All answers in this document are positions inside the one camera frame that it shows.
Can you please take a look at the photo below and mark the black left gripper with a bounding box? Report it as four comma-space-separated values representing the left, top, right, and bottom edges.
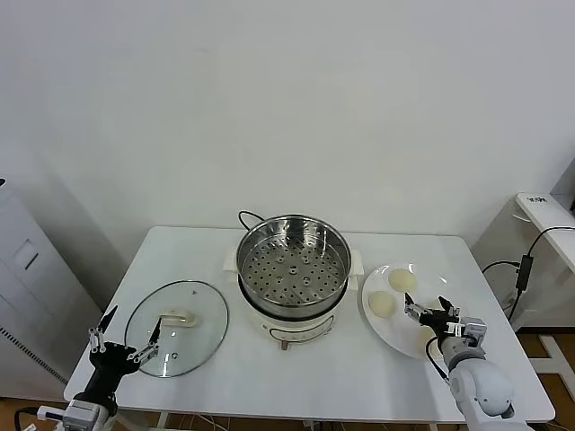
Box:
73, 304, 163, 408

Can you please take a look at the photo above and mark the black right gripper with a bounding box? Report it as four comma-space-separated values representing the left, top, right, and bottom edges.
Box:
403, 292, 463, 345

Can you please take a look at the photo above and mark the glass lid cream handle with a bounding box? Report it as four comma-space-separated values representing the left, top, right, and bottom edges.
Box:
124, 279, 230, 378

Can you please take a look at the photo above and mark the perforated steel steamer basket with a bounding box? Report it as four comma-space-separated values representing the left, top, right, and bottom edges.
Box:
236, 215, 352, 318

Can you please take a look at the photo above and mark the white round plate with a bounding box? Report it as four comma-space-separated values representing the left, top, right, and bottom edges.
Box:
361, 262, 455, 360

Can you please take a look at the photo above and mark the white side table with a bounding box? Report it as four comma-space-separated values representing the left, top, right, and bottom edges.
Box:
471, 191, 575, 374

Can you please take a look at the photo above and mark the white grey cabinet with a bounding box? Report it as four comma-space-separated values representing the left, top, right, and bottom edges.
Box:
0, 177, 107, 400

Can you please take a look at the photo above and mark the cream electric cooker base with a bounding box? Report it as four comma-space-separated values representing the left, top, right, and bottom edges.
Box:
223, 249, 366, 352

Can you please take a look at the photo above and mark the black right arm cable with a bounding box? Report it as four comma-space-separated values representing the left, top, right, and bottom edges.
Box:
423, 335, 452, 388

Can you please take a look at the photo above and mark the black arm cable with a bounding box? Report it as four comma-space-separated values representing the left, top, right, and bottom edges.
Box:
423, 335, 452, 388
13, 405, 68, 427

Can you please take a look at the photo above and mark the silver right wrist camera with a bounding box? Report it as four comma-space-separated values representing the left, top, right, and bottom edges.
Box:
457, 316, 489, 349

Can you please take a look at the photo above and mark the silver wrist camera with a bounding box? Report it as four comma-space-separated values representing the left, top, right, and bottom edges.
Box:
62, 400, 109, 430
457, 316, 489, 349

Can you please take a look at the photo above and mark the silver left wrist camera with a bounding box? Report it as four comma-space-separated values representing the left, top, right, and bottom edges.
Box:
62, 400, 109, 430

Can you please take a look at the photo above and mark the black power adapter cable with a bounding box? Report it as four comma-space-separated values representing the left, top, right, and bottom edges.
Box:
481, 226, 575, 321

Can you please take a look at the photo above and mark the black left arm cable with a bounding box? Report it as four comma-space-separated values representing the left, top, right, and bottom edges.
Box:
13, 405, 68, 427

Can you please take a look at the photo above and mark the black cooker power cord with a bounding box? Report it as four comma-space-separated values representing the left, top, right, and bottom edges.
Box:
237, 209, 266, 233

